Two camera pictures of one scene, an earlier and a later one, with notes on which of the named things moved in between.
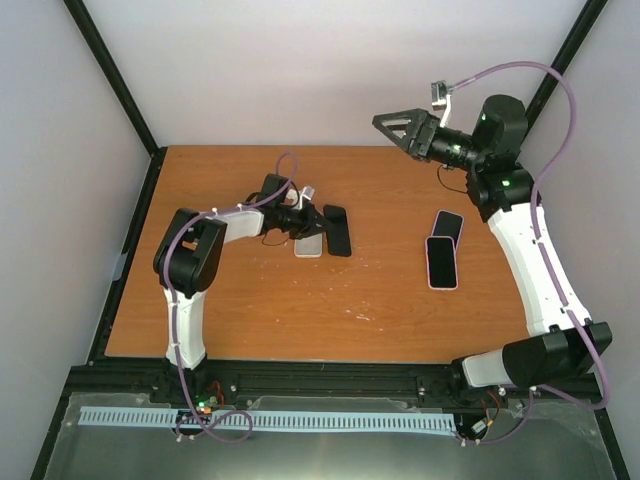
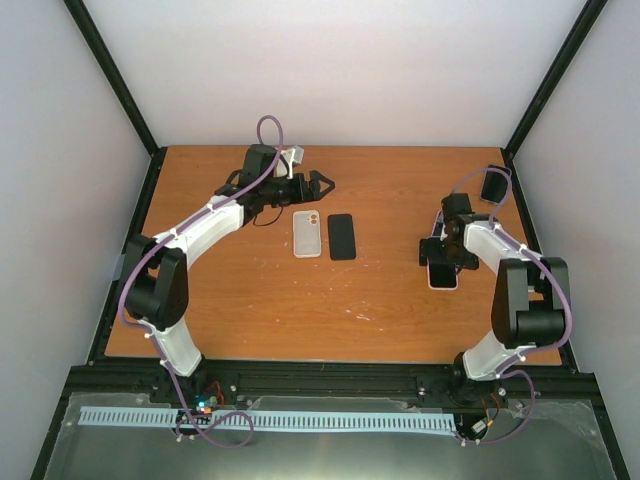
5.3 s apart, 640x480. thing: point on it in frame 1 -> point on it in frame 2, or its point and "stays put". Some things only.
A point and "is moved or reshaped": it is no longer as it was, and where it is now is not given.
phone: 441,262 stays put
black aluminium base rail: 318,378 stays put
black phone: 338,238 is moved or reshaped
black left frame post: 100,55 stays put
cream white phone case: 309,247 stays put
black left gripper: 311,218 -> 304,194
